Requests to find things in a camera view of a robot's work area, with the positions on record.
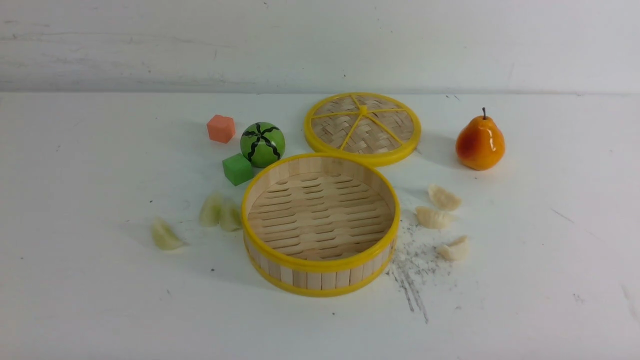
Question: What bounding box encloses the pale green dumpling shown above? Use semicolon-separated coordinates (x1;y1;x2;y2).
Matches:
219;198;242;232
150;217;186;251
199;192;223;228

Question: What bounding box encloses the white dumpling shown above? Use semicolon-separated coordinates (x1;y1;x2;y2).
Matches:
436;235;470;262
427;184;462;212
415;206;457;230

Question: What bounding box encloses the bamboo steamer tray yellow rim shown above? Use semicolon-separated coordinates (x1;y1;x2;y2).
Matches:
240;153;402;297

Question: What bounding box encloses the woven bamboo steamer lid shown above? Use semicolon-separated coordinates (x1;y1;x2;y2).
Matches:
302;92;422;167

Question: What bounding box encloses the green toy watermelon ball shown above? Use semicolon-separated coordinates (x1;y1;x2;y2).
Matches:
240;121;286;168

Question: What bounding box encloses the green foam cube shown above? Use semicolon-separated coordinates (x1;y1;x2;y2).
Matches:
222;153;254;186

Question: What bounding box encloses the orange foam cube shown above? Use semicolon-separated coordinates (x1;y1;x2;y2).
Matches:
206;114;236;144

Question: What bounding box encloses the orange yellow toy pear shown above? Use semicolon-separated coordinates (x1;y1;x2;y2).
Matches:
455;107;506;171

